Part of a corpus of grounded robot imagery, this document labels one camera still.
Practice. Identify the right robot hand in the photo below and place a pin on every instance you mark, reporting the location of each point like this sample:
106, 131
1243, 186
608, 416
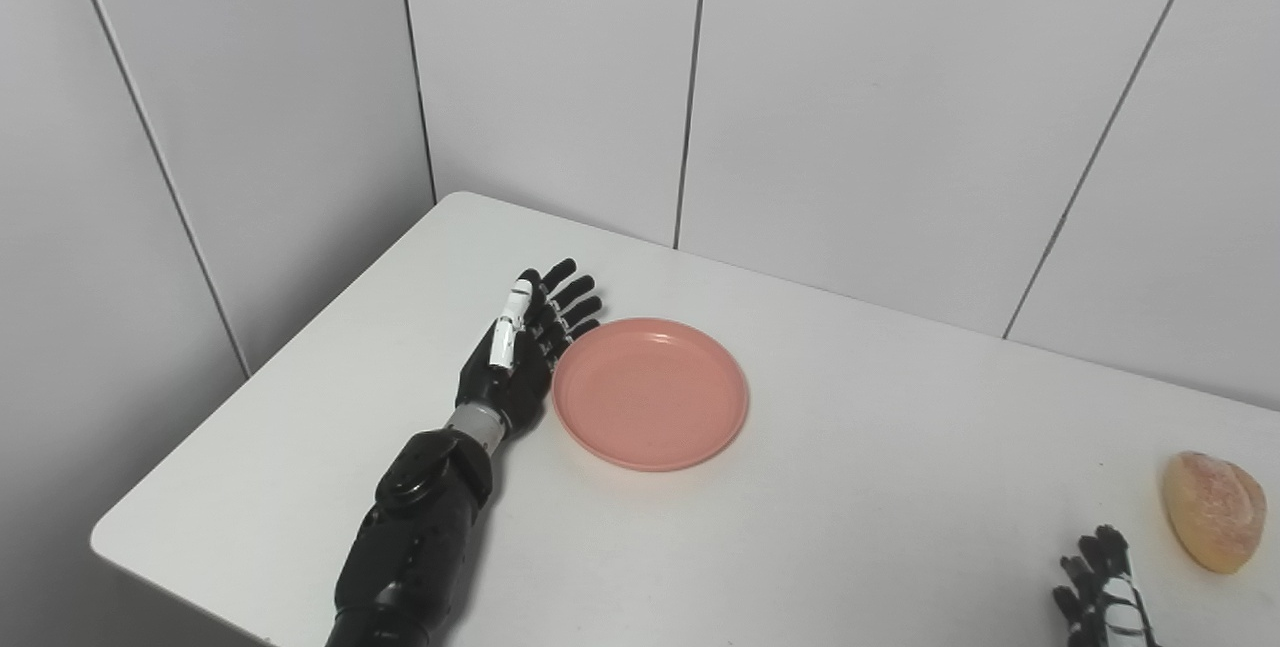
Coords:
1100, 592

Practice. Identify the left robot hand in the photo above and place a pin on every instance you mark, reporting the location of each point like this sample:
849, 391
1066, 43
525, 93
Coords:
520, 352

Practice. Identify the pink round plate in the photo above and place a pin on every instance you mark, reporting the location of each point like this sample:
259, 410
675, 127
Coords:
650, 394

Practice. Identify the brown bread roll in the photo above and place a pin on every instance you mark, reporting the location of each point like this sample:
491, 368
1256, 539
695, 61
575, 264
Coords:
1213, 511

